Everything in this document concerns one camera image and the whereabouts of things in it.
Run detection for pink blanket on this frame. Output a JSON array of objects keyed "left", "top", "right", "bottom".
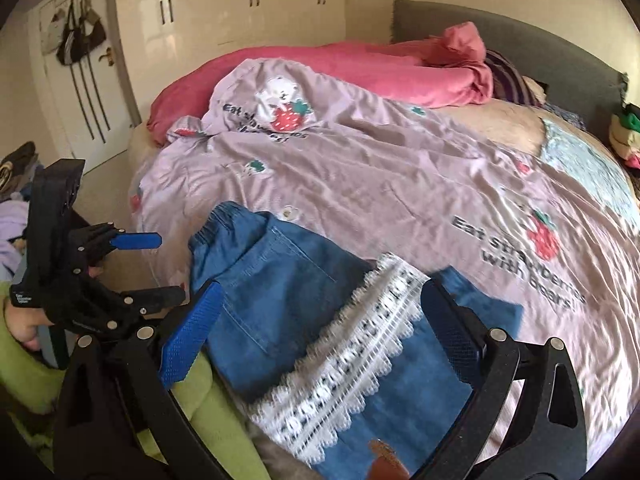
[{"left": 145, "top": 20, "right": 496, "bottom": 146}]

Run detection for lilac strawberry print duvet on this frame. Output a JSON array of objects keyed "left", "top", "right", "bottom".
[{"left": 131, "top": 58, "right": 639, "bottom": 463}]

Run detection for cream wardrobe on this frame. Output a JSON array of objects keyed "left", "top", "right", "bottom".
[{"left": 116, "top": 0, "right": 346, "bottom": 117}]

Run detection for light blue patterned cloth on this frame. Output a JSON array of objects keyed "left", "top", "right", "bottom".
[{"left": 540, "top": 118, "right": 639, "bottom": 235}]

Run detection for pile of folded clothes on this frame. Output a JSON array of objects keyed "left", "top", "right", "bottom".
[{"left": 608, "top": 103, "right": 640, "bottom": 169}]

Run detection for white door with bags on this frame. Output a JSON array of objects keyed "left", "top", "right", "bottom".
[{"left": 27, "top": 0, "right": 138, "bottom": 172}]

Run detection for striped purple pillow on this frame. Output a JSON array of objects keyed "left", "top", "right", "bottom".
[{"left": 485, "top": 50, "right": 547, "bottom": 107}]

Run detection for grey upholstered headboard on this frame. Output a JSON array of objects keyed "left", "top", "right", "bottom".
[{"left": 392, "top": 0, "right": 627, "bottom": 143}]

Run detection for blue denim pants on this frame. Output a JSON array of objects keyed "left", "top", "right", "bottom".
[{"left": 188, "top": 200, "right": 525, "bottom": 480}]

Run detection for left hand red nails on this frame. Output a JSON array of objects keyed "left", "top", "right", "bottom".
[{"left": 3, "top": 298, "right": 53, "bottom": 352}]

